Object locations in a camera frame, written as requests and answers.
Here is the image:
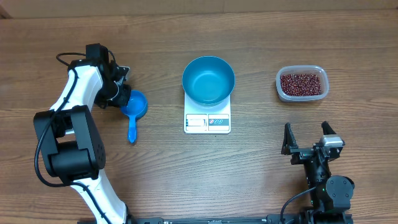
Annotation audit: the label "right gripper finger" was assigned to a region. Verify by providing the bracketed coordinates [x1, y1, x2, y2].
[321, 121, 336, 135]
[281, 123, 298, 155]

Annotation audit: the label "blue plastic measuring scoop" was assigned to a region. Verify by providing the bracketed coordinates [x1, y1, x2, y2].
[121, 90, 148, 144]

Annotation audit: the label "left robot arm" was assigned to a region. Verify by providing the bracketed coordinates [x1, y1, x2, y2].
[34, 44, 134, 223]

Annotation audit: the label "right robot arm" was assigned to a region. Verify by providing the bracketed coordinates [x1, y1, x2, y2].
[279, 121, 355, 223]

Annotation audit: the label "white digital kitchen scale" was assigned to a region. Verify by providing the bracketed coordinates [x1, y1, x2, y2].
[183, 94, 231, 134]

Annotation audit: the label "teal blue bowl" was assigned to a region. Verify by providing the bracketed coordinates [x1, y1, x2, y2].
[182, 55, 236, 106]

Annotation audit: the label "red adzuki beans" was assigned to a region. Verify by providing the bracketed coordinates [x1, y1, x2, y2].
[280, 73, 322, 96]

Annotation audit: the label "clear plastic food container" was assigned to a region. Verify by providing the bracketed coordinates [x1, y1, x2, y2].
[275, 65, 330, 103]

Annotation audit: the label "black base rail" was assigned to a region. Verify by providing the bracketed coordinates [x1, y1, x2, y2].
[77, 213, 354, 224]

